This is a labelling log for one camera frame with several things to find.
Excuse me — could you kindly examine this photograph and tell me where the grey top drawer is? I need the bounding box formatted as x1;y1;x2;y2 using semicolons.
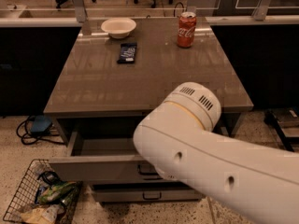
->
50;132;161;184

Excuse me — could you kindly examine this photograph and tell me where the grey drawer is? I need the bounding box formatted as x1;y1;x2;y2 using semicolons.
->
92;182;204;203
50;132;161;184

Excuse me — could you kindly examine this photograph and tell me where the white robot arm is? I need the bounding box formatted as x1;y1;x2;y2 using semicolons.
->
134;82;299;224

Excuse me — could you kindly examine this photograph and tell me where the grey drawer cabinet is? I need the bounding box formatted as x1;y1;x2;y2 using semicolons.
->
43;17;254;205

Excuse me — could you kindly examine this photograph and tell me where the grey bottom drawer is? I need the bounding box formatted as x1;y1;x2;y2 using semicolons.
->
92;182;204;203

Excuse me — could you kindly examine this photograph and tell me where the dark blue snack bar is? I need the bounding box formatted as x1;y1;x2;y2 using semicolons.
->
117;42;137;63

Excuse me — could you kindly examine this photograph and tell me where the white bowl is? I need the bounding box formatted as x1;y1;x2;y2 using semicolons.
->
101;18;136;39

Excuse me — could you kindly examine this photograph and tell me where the red coca-cola can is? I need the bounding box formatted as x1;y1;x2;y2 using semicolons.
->
177;12;197;48

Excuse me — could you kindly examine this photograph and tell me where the blue foot pedal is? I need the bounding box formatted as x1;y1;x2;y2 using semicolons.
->
30;115;52;135

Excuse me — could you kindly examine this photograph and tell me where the green soda can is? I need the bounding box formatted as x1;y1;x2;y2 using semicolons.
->
61;187;79;206

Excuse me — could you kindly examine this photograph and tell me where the green chip bag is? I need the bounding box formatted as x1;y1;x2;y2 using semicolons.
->
37;182;77;204

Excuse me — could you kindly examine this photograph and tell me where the yellow snack packet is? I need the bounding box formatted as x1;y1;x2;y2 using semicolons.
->
20;204;64;224

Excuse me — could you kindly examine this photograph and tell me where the black floor cable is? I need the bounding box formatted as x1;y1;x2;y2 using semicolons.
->
16;115;64;146

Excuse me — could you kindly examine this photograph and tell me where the black wire basket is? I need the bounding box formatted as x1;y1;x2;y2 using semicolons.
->
3;159;82;224

